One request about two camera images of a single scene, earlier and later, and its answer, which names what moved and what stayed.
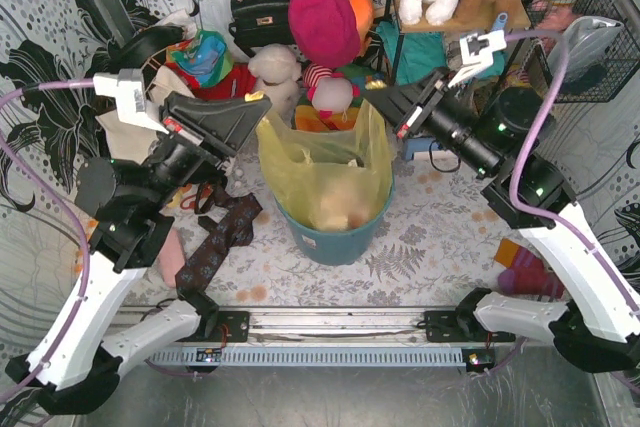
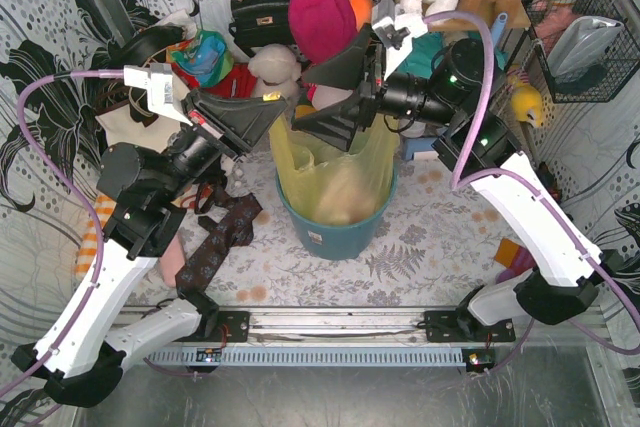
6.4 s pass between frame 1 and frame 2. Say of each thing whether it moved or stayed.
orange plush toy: stayed
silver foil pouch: stayed
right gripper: moved
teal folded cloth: stayed
